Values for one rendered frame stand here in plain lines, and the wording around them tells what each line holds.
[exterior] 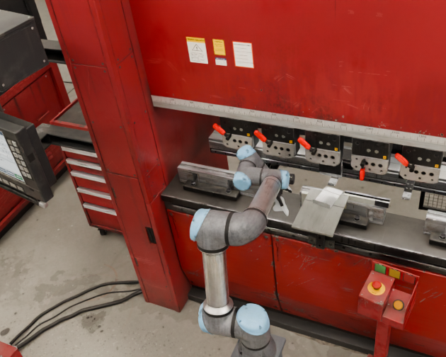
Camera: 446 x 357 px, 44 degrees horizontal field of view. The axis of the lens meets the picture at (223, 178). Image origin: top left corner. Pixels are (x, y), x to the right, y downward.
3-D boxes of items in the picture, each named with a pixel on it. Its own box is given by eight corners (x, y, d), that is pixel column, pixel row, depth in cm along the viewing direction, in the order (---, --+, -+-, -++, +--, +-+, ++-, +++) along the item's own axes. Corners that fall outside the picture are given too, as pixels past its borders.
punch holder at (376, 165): (350, 169, 232) (352, 137, 222) (355, 157, 238) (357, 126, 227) (386, 176, 226) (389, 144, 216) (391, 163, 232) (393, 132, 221)
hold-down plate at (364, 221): (301, 216, 256) (301, 211, 255) (306, 208, 260) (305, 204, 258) (366, 230, 245) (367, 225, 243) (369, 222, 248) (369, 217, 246)
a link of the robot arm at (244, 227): (259, 227, 177) (290, 162, 218) (227, 223, 180) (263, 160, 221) (260, 256, 182) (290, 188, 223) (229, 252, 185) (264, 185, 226)
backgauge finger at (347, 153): (318, 185, 255) (318, 176, 252) (334, 152, 273) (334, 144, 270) (344, 190, 251) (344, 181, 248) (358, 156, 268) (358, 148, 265)
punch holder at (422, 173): (398, 178, 224) (402, 145, 214) (403, 165, 230) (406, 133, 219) (437, 185, 218) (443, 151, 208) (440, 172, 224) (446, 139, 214)
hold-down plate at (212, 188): (183, 190, 282) (182, 185, 280) (187, 183, 285) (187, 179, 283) (236, 201, 270) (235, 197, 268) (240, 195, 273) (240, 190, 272)
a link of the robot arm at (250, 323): (267, 352, 204) (264, 330, 195) (232, 345, 208) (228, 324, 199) (274, 325, 212) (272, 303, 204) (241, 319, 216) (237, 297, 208)
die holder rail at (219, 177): (180, 181, 287) (176, 167, 281) (185, 174, 291) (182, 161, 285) (268, 200, 268) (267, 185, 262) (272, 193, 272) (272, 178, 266)
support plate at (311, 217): (291, 227, 235) (291, 226, 235) (310, 189, 253) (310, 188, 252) (332, 237, 228) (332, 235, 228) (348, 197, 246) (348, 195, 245)
